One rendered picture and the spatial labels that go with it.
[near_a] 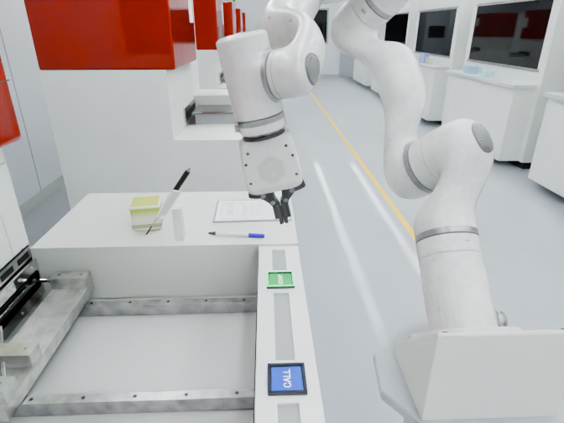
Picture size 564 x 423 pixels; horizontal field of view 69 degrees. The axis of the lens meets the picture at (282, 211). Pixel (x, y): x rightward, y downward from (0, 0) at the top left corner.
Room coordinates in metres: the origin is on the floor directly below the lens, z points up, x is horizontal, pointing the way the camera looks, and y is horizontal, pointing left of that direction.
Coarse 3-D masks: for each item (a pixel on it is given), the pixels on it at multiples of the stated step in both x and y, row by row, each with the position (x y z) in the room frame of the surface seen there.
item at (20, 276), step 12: (24, 264) 0.80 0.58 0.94; (36, 264) 0.83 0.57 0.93; (12, 276) 0.75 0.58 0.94; (24, 276) 0.78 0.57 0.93; (36, 276) 0.83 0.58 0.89; (0, 288) 0.71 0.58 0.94; (12, 288) 0.73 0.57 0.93; (36, 288) 0.81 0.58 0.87; (0, 300) 0.68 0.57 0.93; (24, 300) 0.76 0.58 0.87; (36, 300) 0.79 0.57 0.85; (12, 312) 0.72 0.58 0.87; (24, 312) 0.74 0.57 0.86; (0, 324) 0.68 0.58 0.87; (12, 324) 0.69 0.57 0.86
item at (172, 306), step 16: (96, 304) 0.78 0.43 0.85; (112, 304) 0.78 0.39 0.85; (128, 304) 0.78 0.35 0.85; (144, 304) 0.78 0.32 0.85; (160, 304) 0.78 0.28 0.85; (176, 304) 0.78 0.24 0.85; (192, 304) 0.78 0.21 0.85; (208, 304) 0.78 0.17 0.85; (224, 304) 0.78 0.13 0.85; (240, 304) 0.79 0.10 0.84; (256, 304) 0.79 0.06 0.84
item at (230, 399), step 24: (24, 408) 0.50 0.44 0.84; (48, 408) 0.50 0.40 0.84; (72, 408) 0.51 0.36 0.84; (96, 408) 0.51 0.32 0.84; (120, 408) 0.51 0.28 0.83; (144, 408) 0.51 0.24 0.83; (168, 408) 0.51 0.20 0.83; (192, 408) 0.51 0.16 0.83; (216, 408) 0.51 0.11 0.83; (240, 408) 0.52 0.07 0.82
